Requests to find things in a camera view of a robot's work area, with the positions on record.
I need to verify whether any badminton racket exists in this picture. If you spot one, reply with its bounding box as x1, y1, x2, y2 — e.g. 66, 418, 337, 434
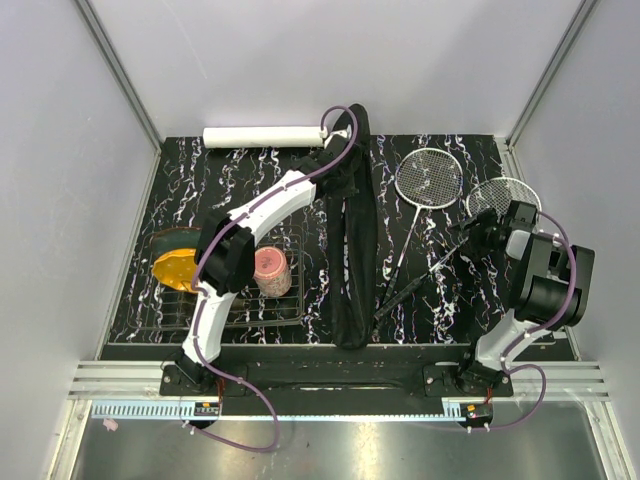
373, 177, 541, 321
381, 147, 463, 304

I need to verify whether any black racket bag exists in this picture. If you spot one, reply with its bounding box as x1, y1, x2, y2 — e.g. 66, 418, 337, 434
325, 103, 378, 350

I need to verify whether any white shuttlecock tube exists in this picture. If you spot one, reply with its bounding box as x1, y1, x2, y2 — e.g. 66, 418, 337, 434
202, 126, 328, 148

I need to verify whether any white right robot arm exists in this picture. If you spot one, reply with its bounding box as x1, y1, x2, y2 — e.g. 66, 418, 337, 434
453, 200, 596, 397

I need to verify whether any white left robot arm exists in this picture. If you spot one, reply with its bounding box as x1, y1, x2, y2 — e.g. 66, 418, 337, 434
176, 135, 369, 396

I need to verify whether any pink patterned mug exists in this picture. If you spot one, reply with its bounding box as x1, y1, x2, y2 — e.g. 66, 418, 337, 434
253, 246, 292, 298

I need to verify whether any green round object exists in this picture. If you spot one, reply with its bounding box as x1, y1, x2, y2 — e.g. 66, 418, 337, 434
150, 227, 201, 258

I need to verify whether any yellow cloth item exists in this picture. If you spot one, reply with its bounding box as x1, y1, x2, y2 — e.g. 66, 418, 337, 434
151, 248, 197, 294

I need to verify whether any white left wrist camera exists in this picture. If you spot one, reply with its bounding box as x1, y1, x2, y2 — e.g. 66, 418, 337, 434
320, 127, 351, 146

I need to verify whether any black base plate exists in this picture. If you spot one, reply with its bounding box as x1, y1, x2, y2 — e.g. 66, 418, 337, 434
159, 362, 514, 399

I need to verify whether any wire rack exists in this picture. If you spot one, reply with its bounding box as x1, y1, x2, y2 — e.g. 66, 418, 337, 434
127, 225, 304, 333

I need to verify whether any aluminium frame rail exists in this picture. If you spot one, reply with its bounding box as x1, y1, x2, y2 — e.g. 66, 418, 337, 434
68, 361, 163, 399

